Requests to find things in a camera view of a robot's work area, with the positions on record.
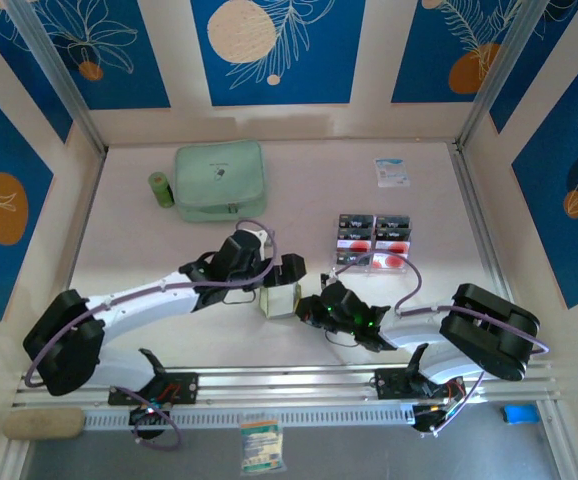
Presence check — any green card holder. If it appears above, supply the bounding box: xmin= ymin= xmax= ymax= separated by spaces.
xmin=258 ymin=282 xmax=304 ymax=321

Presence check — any mint green zip pouch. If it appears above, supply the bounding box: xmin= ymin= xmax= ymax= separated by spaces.
xmin=173 ymin=139 xmax=270 ymax=224

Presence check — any green cylindrical can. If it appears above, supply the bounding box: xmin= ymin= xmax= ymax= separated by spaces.
xmin=147 ymin=171 xmax=176 ymax=210

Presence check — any green white plastic packet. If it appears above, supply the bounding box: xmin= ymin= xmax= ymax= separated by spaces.
xmin=238 ymin=413 xmax=285 ymax=474

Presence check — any blue white paper sachet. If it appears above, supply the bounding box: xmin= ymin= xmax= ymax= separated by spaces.
xmin=373 ymin=157 xmax=412 ymax=189

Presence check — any blue sponge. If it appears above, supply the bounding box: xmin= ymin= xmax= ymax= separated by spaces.
xmin=502 ymin=403 xmax=540 ymax=425

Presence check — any beige foam block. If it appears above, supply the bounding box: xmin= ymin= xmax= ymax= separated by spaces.
xmin=2 ymin=407 xmax=86 ymax=441

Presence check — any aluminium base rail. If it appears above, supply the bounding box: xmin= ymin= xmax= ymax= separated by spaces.
xmin=13 ymin=360 xmax=563 ymax=406

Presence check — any grey slotted cable duct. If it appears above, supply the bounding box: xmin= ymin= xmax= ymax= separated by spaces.
xmin=84 ymin=407 xmax=418 ymax=431

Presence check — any aluminium side rail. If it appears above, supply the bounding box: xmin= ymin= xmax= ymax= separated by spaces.
xmin=448 ymin=142 xmax=530 ymax=361
xmin=61 ymin=148 xmax=109 ymax=301

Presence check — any aluminium frame post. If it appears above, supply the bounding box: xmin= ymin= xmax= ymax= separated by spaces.
xmin=456 ymin=0 xmax=558 ymax=151
xmin=6 ymin=0 xmax=108 ymax=154

